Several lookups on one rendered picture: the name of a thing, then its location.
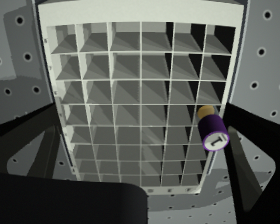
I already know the black rectangular plate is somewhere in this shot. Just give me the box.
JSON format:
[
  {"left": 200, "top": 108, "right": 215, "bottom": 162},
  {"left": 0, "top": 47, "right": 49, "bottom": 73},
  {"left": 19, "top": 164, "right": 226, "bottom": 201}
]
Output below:
[{"left": 32, "top": 0, "right": 250, "bottom": 175}]

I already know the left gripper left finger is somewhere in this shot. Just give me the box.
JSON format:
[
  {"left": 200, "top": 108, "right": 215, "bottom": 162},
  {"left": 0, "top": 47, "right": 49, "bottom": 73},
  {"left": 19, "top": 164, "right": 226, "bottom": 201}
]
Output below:
[{"left": 0, "top": 102, "right": 62, "bottom": 179}]

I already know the white grid rack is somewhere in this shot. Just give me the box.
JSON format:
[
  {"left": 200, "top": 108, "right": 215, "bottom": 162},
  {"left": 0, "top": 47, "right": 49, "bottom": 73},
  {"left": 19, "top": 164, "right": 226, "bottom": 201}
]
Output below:
[{"left": 38, "top": 0, "right": 244, "bottom": 195}]

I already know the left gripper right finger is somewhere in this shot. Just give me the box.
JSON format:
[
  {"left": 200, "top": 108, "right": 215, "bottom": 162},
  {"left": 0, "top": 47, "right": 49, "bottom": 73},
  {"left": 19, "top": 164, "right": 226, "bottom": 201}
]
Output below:
[{"left": 223, "top": 102, "right": 280, "bottom": 224}]

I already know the grey curved work surface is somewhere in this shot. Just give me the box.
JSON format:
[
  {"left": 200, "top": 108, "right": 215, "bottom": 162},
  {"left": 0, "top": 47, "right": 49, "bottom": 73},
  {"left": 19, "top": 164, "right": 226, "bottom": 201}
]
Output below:
[{"left": 0, "top": 0, "right": 280, "bottom": 224}]

